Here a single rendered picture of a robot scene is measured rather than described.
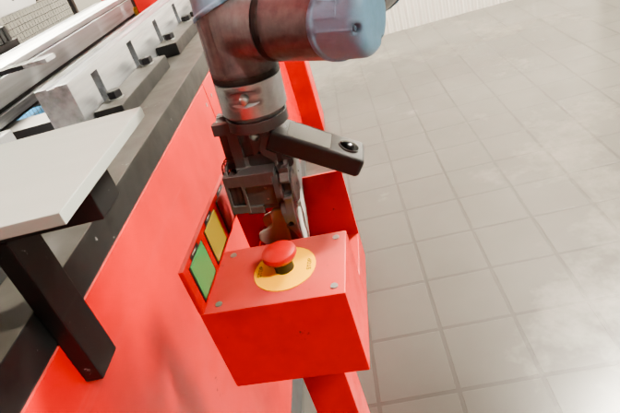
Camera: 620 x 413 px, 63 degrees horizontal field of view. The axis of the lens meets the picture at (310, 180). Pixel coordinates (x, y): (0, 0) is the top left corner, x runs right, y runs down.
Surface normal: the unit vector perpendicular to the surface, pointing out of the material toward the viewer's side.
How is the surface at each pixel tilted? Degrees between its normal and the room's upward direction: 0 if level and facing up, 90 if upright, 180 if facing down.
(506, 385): 0
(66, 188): 0
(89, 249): 90
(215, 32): 88
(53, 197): 0
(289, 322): 90
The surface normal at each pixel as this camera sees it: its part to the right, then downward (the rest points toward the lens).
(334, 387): -0.07, 0.52
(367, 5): 0.88, 0.09
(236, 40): -0.44, 0.59
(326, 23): -0.43, 0.36
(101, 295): 0.96, -0.23
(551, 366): -0.26, -0.84
